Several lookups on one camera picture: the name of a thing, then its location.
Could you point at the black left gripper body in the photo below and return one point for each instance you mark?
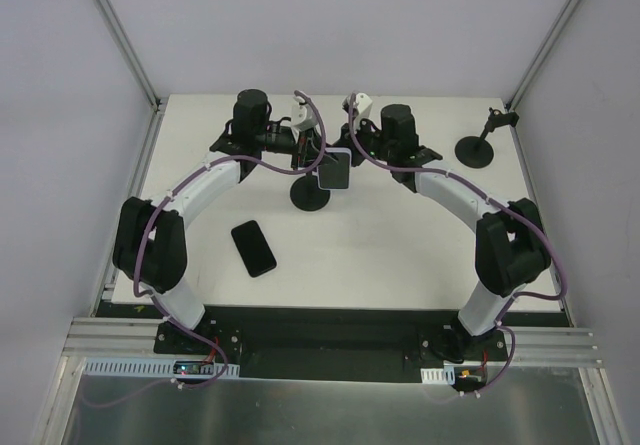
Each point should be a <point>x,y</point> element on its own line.
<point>301,150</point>

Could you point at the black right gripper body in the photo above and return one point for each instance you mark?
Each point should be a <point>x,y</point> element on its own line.
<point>356,146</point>

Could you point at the lavender case smartphone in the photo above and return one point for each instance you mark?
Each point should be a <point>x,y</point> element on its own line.
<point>333,173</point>

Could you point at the black phone stand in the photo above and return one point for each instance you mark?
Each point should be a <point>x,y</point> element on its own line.
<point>475,151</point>
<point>306,194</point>

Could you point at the black smartphone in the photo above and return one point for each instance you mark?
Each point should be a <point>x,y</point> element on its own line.
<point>253,249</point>

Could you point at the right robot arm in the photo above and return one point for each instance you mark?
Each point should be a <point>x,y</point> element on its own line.
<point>510,245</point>

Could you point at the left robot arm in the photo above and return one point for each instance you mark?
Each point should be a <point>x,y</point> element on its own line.
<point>151,247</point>

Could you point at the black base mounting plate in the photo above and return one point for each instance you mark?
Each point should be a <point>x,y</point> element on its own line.
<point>358,366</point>

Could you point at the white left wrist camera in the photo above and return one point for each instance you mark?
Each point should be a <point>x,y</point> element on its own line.
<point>302,116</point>

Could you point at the left aluminium frame post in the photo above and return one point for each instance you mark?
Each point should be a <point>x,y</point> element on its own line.
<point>121,39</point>

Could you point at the aluminium frame post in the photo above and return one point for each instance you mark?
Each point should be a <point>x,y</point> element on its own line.
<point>543,53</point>
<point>121,39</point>

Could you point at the right white cable duct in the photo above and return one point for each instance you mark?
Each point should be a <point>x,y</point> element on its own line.
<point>452,375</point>

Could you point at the white cable duct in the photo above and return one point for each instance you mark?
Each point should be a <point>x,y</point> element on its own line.
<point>158,368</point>
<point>452,375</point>

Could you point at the right aluminium frame post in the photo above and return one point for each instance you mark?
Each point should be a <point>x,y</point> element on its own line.
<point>543,53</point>

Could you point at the left white cable duct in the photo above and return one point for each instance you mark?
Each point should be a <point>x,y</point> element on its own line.
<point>158,368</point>

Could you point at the aluminium front rail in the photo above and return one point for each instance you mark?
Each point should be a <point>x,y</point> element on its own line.
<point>530,346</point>

